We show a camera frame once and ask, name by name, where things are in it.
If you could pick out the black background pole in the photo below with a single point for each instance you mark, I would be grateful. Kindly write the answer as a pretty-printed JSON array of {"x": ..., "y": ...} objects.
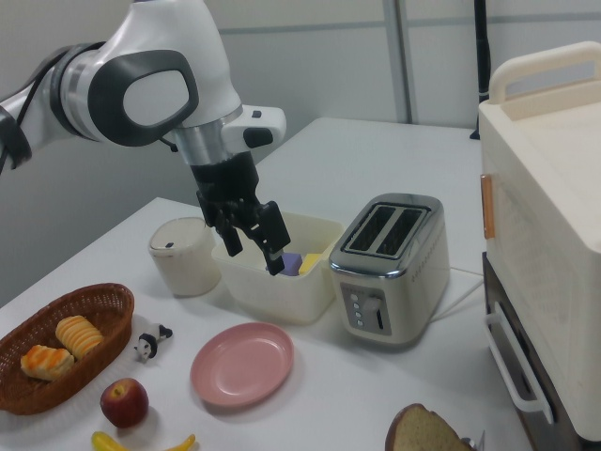
[{"x": 482, "y": 56}]

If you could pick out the orange-patched bread roll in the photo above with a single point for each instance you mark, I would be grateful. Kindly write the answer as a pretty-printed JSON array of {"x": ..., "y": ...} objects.
[{"x": 47, "y": 362}]

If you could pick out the brown wicker basket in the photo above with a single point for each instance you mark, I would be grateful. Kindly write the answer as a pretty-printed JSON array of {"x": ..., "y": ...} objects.
[{"x": 108, "y": 324}]

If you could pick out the pink plate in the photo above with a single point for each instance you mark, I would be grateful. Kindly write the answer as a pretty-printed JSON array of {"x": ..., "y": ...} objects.
[{"x": 241, "y": 364}]

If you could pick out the purple cube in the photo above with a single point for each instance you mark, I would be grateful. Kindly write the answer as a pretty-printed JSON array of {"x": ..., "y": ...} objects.
[{"x": 293, "y": 265}]

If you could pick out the red apple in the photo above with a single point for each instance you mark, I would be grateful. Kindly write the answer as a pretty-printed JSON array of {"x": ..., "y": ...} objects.
[{"x": 124, "y": 404}]

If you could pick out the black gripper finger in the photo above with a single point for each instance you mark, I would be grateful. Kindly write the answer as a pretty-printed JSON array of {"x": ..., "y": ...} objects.
[
  {"x": 272, "y": 230},
  {"x": 231, "y": 235}
]

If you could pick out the cream plastic open box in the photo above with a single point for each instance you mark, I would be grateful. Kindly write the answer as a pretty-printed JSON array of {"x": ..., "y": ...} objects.
[{"x": 277, "y": 296}]

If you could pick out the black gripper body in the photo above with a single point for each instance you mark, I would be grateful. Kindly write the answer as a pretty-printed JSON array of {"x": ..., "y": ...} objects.
[{"x": 225, "y": 181}]

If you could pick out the sliced toast bread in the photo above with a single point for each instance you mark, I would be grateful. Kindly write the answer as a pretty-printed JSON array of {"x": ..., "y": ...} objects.
[{"x": 422, "y": 432}]

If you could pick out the yellow banana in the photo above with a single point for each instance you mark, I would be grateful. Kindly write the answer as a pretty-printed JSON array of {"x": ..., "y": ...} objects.
[{"x": 112, "y": 442}]

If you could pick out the panda figurine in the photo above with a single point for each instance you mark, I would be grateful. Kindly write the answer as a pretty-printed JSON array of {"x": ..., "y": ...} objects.
[{"x": 149, "y": 345}]

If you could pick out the cream chrome two-slot toaster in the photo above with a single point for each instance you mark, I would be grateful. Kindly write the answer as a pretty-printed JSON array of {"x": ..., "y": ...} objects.
[{"x": 399, "y": 291}]

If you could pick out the striped long bread roll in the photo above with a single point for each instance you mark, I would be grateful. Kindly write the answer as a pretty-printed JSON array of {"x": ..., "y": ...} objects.
[{"x": 80, "y": 336}]

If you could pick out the cream lidded trash bin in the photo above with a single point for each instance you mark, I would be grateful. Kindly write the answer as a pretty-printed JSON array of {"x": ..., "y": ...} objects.
[{"x": 183, "y": 258}]

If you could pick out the yellow cube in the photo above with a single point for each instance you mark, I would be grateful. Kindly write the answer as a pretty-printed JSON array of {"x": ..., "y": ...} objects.
[{"x": 311, "y": 263}]

